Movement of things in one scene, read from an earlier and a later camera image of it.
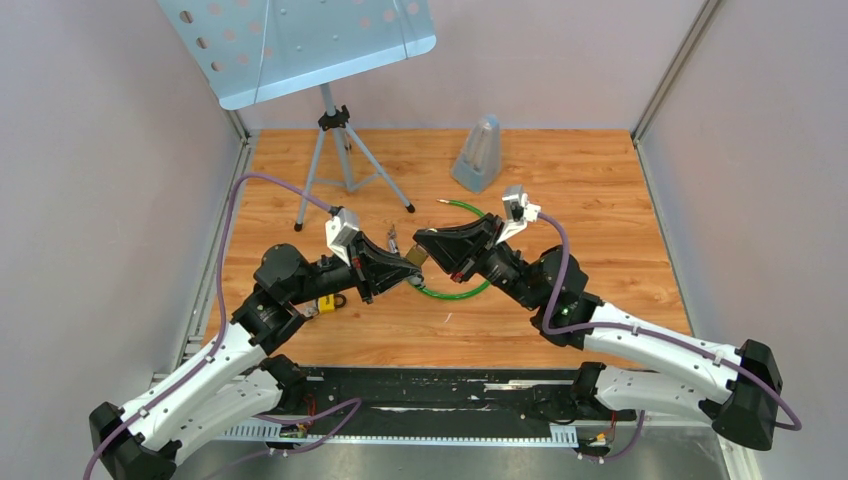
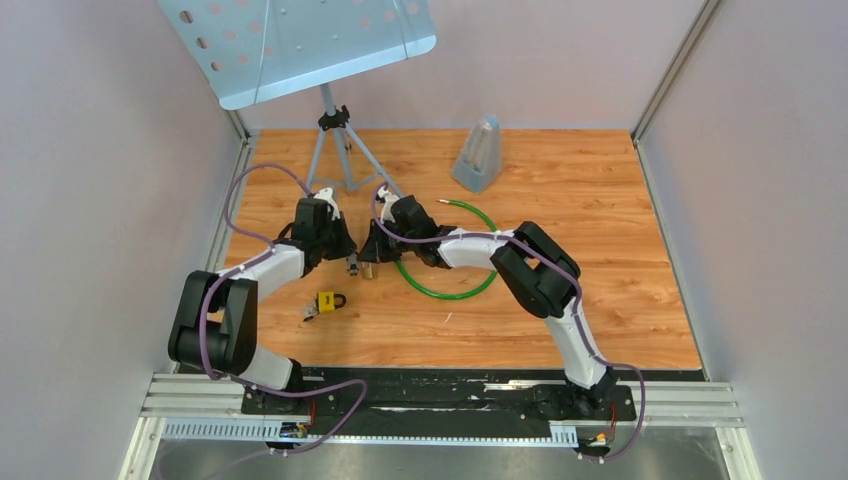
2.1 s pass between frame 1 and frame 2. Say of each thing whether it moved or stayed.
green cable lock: stayed
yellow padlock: stayed
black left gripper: moved
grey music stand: stayed
